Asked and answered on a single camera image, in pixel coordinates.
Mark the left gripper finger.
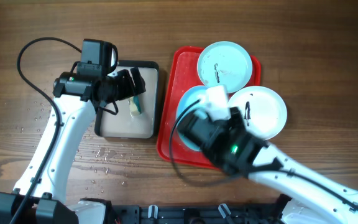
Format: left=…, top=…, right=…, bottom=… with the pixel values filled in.
left=114, top=69, right=135, bottom=93
left=131, top=67, right=146, bottom=95

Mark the green yellow sponge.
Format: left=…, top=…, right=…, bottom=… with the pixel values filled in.
left=128, top=96, right=142, bottom=117

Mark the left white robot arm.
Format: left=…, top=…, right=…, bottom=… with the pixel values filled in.
left=0, top=67, right=145, bottom=223

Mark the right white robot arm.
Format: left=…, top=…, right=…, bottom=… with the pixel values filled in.
left=175, top=107, right=358, bottom=223

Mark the black water tray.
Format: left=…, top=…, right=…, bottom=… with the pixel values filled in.
left=94, top=60, right=159, bottom=139

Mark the red plastic tray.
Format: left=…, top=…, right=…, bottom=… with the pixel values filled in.
left=155, top=45, right=262, bottom=170

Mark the white plate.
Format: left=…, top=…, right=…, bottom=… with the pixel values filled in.
left=228, top=86, right=288, bottom=140

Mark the light blue plate top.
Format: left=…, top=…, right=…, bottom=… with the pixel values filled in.
left=196, top=41, right=253, bottom=93

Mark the right black cable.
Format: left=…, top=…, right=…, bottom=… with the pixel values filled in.
left=168, top=98, right=358, bottom=220

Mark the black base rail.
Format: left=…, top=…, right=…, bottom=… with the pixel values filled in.
left=82, top=194, right=291, bottom=224

